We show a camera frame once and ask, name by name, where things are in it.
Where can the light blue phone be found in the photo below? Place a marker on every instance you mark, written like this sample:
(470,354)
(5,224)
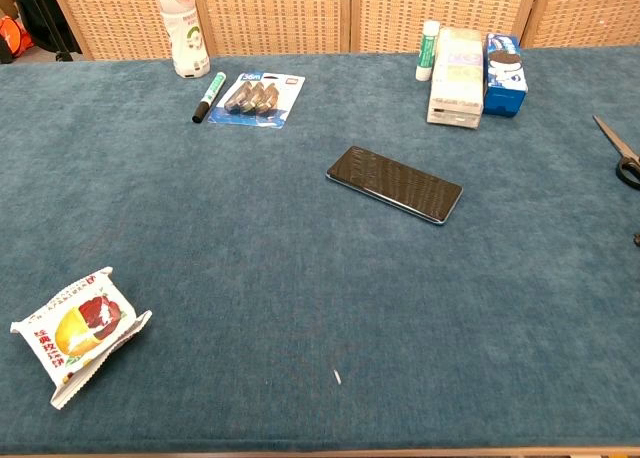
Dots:
(395,183)

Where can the white rectangular box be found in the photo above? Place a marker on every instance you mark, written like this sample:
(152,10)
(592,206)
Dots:
(457,78)

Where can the blue Oreo cookie box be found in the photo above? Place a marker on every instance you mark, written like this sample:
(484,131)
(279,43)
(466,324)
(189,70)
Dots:
(505,78)

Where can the white green glue stick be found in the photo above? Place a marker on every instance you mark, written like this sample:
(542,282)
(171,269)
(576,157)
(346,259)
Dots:
(426,53)

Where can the small white paper scrap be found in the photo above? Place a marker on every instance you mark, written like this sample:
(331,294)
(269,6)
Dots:
(337,377)

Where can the blue table mat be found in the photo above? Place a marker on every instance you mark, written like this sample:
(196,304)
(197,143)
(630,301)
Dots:
(300,303)

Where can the blue tape blister pack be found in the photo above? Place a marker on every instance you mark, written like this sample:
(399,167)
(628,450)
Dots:
(260,100)

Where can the wooden rattan folding screen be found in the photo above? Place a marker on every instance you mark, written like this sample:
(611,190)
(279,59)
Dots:
(275,13)

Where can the green white marker pen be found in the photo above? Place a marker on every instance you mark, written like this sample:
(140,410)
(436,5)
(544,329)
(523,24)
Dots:
(210,97)

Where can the white plastic drink bottle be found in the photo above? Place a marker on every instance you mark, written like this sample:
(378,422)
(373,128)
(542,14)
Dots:
(187,38)

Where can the white fruit snack packet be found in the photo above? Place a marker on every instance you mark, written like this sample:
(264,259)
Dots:
(80,333)

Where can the black tripod stand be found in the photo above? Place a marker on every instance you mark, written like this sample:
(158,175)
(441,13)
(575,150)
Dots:
(55,28)

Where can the orange object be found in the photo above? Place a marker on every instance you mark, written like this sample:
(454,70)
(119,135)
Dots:
(12,38)

